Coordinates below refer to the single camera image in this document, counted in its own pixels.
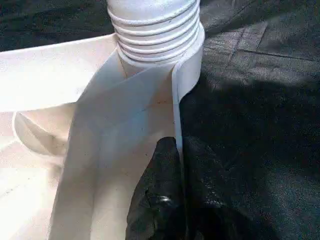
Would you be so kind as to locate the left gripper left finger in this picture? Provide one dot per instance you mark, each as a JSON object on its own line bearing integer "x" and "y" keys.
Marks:
{"x": 157, "y": 195}

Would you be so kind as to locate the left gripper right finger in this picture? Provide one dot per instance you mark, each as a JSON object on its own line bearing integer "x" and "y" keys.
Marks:
{"x": 212, "y": 205}

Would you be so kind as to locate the white plastic table top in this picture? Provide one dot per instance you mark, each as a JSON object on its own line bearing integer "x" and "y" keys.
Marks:
{"x": 112, "y": 112}

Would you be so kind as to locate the white plastic table leg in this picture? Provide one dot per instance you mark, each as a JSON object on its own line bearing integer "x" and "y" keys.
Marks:
{"x": 155, "y": 25}

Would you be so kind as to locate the black work mat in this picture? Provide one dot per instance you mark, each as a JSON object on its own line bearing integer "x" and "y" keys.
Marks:
{"x": 250, "y": 112}

